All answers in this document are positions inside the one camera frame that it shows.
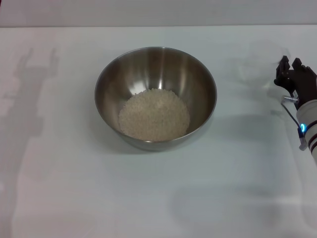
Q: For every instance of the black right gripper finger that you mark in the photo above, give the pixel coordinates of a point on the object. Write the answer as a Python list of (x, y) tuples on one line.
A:
[(282, 67), (300, 65)]

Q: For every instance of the white rice grains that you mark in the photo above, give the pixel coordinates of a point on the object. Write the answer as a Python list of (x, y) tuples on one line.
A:
[(154, 116)]

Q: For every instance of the stainless steel mixing bowl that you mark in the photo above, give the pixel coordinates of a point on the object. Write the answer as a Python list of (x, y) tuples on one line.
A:
[(138, 72)]

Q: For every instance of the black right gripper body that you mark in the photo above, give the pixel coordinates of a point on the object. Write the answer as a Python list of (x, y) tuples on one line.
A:
[(302, 84)]

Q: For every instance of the clear plastic measuring cup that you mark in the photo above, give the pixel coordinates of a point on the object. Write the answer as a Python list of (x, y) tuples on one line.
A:
[(257, 74)]

